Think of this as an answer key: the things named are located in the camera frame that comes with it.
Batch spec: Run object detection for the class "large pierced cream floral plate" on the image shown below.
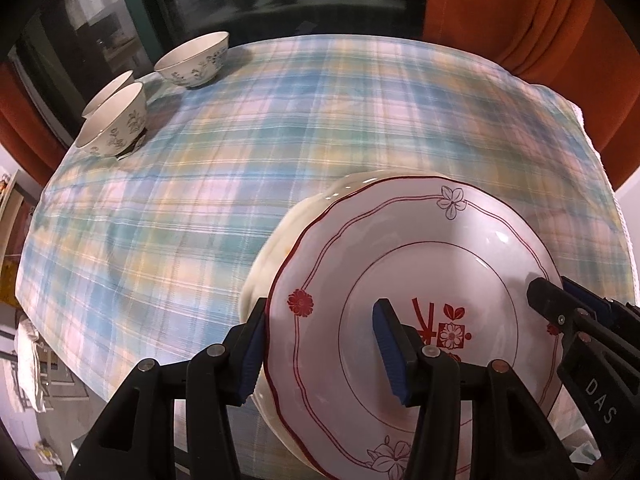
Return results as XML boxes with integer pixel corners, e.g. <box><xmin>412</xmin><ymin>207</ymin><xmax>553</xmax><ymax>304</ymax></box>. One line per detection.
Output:
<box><xmin>239</xmin><ymin>171</ymin><xmax>451</xmax><ymax>478</ymax></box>

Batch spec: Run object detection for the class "white floral bowl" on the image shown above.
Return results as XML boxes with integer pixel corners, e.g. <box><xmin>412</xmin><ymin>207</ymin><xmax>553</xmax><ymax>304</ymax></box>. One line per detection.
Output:
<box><xmin>154</xmin><ymin>31</ymin><xmax>231</xmax><ymax>90</ymax></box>
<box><xmin>81</xmin><ymin>70</ymin><xmax>136</xmax><ymax>120</ymax></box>
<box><xmin>75</xmin><ymin>82</ymin><xmax>147</xmax><ymax>157</ymax></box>

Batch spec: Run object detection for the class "plaid tablecloth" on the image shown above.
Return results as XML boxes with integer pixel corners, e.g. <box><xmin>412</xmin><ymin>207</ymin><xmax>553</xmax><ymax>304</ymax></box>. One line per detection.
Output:
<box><xmin>15</xmin><ymin>35</ymin><xmax>640</xmax><ymax>480</ymax></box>

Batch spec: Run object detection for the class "white crumpled cloth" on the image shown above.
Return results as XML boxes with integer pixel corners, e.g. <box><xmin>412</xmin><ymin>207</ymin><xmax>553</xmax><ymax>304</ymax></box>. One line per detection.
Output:
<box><xmin>15</xmin><ymin>322</ymin><xmax>51</xmax><ymax>413</ymax></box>

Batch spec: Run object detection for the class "wide orange curtain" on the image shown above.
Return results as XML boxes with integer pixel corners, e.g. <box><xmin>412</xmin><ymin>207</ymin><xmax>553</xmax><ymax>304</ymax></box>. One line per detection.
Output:
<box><xmin>420</xmin><ymin>0</ymin><xmax>640</xmax><ymax>191</ymax></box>

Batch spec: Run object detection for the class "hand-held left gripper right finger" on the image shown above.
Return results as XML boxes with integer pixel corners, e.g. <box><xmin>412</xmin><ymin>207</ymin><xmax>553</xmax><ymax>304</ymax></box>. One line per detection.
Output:
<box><xmin>371</xmin><ymin>297</ymin><xmax>575</xmax><ymax>480</ymax></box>

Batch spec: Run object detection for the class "cream shelf unit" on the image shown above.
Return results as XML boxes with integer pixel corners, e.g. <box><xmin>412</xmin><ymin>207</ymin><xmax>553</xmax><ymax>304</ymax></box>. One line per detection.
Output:
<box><xmin>0</xmin><ymin>167</ymin><xmax>36</xmax><ymax>306</ymax></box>

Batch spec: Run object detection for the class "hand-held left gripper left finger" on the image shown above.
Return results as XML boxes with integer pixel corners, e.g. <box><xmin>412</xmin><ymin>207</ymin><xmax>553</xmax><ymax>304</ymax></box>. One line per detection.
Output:
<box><xmin>65</xmin><ymin>297</ymin><xmax>270</xmax><ymax>480</ymax></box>

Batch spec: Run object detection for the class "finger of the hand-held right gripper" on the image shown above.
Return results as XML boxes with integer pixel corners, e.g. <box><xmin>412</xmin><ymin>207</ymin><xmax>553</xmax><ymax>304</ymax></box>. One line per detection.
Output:
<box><xmin>526</xmin><ymin>275</ymin><xmax>640</xmax><ymax>476</ymax></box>
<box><xmin>609</xmin><ymin>301</ymin><xmax>640</xmax><ymax>342</ymax></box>

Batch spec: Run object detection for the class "scalloped cream floral plate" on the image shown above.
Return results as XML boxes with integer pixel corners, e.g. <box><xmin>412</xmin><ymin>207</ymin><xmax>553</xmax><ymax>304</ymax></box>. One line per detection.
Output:
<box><xmin>270</xmin><ymin>175</ymin><xmax>441</xmax><ymax>311</ymax></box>

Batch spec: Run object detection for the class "narrow orange curtain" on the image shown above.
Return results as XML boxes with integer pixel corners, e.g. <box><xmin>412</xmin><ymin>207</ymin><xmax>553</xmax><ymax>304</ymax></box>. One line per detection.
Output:
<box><xmin>0</xmin><ymin>60</ymin><xmax>68</xmax><ymax>171</ymax></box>

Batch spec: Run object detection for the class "white plate with red pattern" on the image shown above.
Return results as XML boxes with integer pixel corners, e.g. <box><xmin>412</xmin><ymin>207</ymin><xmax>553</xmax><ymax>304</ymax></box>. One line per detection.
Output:
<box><xmin>263</xmin><ymin>175</ymin><xmax>566</xmax><ymax>480</ymax></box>

